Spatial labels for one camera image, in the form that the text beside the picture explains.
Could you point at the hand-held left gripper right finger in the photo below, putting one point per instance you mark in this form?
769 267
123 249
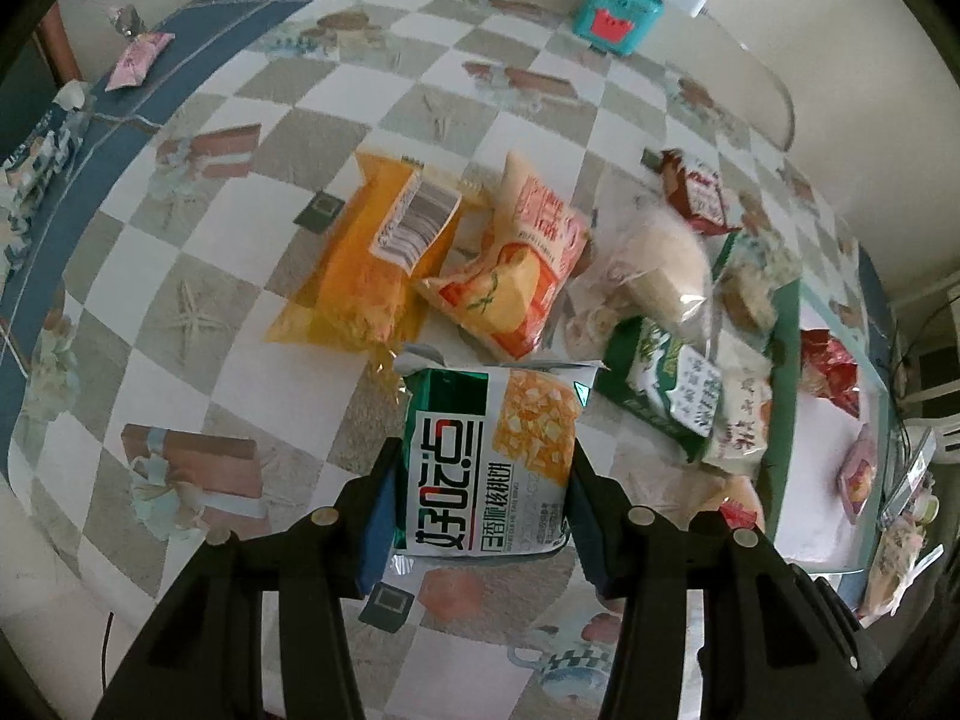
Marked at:
592 532

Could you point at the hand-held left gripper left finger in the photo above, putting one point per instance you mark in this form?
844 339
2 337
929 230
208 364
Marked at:
379 532

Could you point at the green and white snack packet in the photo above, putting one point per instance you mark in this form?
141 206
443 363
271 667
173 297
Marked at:
480 465

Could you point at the green tray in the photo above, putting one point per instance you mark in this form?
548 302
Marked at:
784 360

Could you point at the clear bag with pale bun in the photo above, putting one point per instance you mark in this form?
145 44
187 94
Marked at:
667 270

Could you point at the small dark square tag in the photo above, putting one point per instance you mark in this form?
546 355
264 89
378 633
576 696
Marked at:
651 159
386 606
321 211

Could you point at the dark green snack packet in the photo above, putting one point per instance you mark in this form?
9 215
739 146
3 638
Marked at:
652 367

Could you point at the white packet with red print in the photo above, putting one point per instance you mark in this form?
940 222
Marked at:
742 412

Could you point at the yellow snack packet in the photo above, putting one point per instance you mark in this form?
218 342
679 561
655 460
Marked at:
352 270

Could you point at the orange and pink snack packet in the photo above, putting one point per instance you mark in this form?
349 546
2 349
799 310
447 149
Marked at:
517 270

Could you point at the shiny red snack packet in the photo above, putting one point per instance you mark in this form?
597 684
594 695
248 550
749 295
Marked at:
825 367

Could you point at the green-edged clear cookie packet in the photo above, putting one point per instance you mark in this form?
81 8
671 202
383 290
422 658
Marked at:
750 285

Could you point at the blue and white packets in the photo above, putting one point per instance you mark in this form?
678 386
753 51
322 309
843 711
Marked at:
41 150

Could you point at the pink candy wrapper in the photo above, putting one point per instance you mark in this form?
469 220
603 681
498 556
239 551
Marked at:
139 56

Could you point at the teal tin box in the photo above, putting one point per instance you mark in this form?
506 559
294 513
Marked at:
622 0

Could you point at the silvery candy wrapper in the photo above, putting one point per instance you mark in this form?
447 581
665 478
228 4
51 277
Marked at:
124 19

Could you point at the brown wooden post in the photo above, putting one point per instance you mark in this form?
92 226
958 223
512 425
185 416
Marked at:
64 45

